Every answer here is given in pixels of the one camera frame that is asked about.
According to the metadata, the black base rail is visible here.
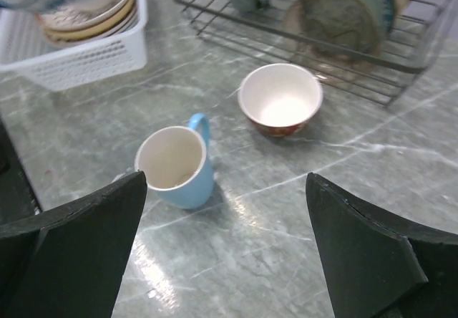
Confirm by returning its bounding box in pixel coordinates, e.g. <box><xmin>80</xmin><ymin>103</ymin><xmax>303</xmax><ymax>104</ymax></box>
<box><xmin>0</xmin><ymin>120</ymin><xmax>42</xmax><ymax>224</ymax></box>

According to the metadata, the black wire dish rack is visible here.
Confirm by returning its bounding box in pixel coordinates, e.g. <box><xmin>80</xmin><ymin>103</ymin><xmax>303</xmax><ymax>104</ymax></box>
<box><xmin>174</xmin><ymin>0</ymin><xmax>457</xmax><ymax>106</ymax></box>

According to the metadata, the clear pink glass plate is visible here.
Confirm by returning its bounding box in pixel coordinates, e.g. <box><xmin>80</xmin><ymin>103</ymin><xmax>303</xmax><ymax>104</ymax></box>
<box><xmin>282</xmin><ymin>0</ymin><xmax>382</xmax><ymax>56</ymax></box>

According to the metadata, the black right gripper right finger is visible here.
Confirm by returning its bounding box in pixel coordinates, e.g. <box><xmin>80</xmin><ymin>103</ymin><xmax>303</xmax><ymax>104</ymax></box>
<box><xmin>306</xmin><ymin>173</ymin><xmax>457</xmax><ymax>317</ymax></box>

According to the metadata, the orange bear plate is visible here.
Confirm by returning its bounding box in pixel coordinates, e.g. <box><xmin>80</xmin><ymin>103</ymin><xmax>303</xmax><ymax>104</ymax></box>
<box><xmin>40</xmin><ymin>0</ymin><xmax>137</xmax><ymax>40</ymax></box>

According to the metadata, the white bottom plate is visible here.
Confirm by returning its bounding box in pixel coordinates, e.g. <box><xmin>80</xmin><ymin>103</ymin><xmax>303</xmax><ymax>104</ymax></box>
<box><xmin>34</xmin><ymin>0</ymin><xmax>129</xmax><ymax>32</ymax></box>

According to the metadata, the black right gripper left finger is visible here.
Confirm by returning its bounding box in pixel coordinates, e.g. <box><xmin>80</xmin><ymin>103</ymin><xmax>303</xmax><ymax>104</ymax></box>
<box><xmin>1</xmin><ymin>171</ymin><xmax>147</xmax><ymax>317</ymax></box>

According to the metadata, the light blue mug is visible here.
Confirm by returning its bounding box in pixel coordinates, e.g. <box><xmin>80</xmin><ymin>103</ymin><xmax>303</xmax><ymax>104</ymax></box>
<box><xmin>135</xmin><ymin>113</ymin><xmax>215</xmax><ymax>210</ymax></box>

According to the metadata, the teal plate in rack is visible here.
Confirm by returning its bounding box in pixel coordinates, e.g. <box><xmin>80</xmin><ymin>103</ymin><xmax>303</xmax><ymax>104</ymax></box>
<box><xmin>311</xmin><ymin>0</ymin><xmax>398</xmax><ymax>39</ymax></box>

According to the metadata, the white plastic bin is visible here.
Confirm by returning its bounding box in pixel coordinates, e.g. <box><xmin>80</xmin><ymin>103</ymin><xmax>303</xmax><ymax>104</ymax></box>
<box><xmin>1</xmin><ymin>0</ymin><xmax>148</xmax><ymax>92</ymax></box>

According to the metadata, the blue striped white plate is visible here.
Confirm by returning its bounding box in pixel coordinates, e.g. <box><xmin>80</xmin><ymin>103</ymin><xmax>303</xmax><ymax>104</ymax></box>
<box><xmin>44</xmin><ymin>9</ymin><xmax>138</xmax><ymax>48</ymax></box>

